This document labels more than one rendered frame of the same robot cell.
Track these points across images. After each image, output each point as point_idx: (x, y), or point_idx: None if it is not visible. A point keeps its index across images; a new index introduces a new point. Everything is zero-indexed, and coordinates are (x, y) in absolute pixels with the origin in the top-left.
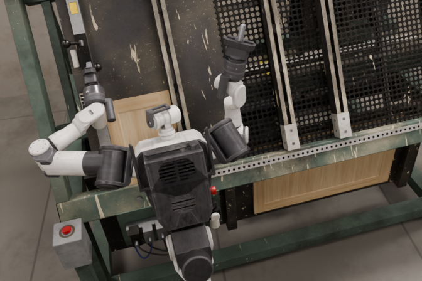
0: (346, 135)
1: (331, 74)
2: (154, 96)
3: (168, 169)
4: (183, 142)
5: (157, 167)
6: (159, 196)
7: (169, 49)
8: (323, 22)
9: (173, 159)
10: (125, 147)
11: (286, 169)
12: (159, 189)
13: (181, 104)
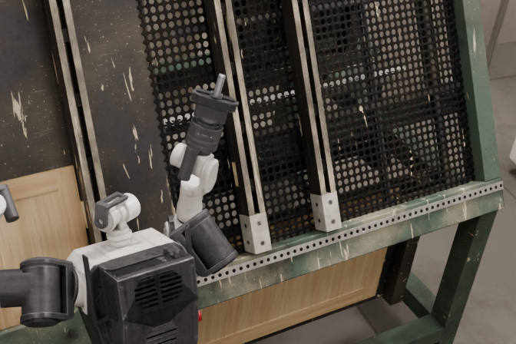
0: (335, 226)
1: (312, 137)
2: (51, 176)
3: (147, 288)
4: (153, 248)
5: (134, 285)
6: (133, 327)
7: (79, 101)
8: (299, 59)
9: (154, 272)
10: (63, 260)
11: (251, 283)
12: (133, 317)
13: (98, 188)
